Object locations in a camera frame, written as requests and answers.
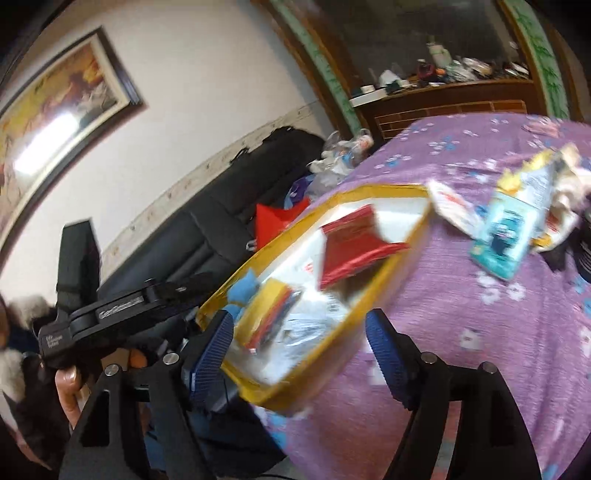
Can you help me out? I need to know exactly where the white plastic bag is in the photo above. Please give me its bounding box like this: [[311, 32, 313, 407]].
[[307, 129, 376, 197]]

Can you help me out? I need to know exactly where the yellow packet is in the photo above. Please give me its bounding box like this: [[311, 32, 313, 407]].
[[240, 281, 305, 354]]

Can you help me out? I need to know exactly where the person's left hand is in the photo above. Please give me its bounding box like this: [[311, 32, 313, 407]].
[[54, 367, 93, 432]]

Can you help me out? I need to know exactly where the framed wall picture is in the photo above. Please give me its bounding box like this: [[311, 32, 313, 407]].
[[0, 25, 148, 252]]

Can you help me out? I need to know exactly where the black leather sofa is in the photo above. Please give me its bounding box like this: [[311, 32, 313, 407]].
[[92, 127, 328, 476]]

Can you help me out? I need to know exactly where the white flat box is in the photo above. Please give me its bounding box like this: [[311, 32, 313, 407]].
[[348, 87, 389, 108]]

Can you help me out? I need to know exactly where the black bag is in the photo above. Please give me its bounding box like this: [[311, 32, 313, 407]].
[[226, 127, 324, 155]]

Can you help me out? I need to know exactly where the purple floral tablecloth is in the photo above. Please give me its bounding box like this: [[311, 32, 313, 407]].
[[259, 113, 591, 480]]

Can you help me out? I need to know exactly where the clutter of small shelf things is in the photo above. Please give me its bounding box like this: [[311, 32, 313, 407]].
[[369, 55, 529, 88]]

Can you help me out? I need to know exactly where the teal printed packet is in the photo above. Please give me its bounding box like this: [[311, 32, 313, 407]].
[[468, 191, 548, 281]]

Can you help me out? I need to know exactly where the red gift bag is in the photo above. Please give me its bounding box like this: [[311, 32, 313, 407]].
[[255, 198, 315, 252]]

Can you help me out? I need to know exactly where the white packet with red print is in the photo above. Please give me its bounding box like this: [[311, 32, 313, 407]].
[[427, 179, 490, 241]]

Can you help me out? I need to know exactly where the purple plastic bag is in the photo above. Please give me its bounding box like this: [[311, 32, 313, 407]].
[[285, 178, 315, 206]]

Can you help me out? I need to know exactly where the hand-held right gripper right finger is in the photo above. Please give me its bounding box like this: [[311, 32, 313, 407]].
[[365, 308, 543, 480]]

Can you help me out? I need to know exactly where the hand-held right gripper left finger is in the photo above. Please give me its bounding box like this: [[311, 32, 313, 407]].
[[58, 310, 241, 480]]

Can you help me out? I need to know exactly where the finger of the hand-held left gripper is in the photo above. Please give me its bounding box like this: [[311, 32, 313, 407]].
[[145, 272, 219, 319]]

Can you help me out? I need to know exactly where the dark jacket with fur trim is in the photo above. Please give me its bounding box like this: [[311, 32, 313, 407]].
[[0, 293, 75, 472]]

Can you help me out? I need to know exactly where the white packet with blue print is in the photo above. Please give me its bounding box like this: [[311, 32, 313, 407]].
[[517, 164, 561, 208]]

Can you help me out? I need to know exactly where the black device with cable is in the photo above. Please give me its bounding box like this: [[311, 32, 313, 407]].
[[545, 222, 591, 283]]

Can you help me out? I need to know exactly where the clear packet of blue gloves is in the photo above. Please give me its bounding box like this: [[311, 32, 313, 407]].
[[225, 270, 260, 320]]

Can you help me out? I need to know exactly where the yellow towel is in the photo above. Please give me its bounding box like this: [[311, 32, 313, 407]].
[[496, 143, 583, 252]]

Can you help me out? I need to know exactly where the yellow cardboard box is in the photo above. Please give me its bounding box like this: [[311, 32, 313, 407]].
[[196, 184, 435, 416]]

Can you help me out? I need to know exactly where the wooden cabinet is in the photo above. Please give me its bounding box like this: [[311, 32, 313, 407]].
[[252, 0, 580, 141]]

